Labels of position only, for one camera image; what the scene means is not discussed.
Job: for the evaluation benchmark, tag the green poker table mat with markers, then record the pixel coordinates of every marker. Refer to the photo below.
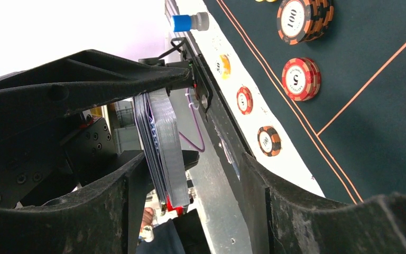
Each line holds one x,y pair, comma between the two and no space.
352,135

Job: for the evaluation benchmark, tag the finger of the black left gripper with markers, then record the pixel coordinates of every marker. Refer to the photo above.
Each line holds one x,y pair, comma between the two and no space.
172,168

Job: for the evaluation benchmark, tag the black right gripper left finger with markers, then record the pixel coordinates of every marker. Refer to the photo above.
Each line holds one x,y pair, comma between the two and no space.
102,217

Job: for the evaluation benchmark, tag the blue poker chip stack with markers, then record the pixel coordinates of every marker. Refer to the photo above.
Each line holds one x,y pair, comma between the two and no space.
186,23

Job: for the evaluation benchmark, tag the brown poker chip stack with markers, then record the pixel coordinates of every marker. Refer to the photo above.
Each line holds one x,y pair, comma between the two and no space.
269,141

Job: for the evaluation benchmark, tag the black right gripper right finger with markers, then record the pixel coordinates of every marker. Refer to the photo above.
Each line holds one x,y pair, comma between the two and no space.
284,218

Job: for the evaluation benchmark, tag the black mounting rail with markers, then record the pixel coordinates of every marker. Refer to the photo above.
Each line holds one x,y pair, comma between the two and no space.
219,192

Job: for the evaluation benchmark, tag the blue playing card deck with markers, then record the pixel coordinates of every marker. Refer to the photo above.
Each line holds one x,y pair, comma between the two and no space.
157,126

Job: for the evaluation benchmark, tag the yellow poker chip stack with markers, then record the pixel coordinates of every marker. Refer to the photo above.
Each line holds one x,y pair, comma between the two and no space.
223,67

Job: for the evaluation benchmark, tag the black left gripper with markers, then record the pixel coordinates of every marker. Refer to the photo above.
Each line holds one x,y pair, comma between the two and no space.
52,159

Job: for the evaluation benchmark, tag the red poker chip stack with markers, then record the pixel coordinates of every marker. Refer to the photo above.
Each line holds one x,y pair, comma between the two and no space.
244,100

